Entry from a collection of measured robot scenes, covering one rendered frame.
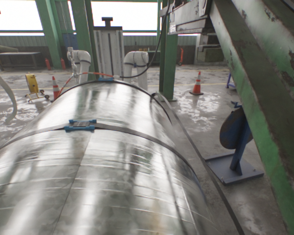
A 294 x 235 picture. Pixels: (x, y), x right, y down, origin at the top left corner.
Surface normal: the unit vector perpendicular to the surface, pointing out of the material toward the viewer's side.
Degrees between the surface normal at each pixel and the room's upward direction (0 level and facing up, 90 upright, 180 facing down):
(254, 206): 0
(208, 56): 91
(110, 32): 90
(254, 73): 28
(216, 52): 91
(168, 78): 90
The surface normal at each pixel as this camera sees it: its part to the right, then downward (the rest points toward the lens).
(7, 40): 0.10, 0.46
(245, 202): 0.00, -0.89
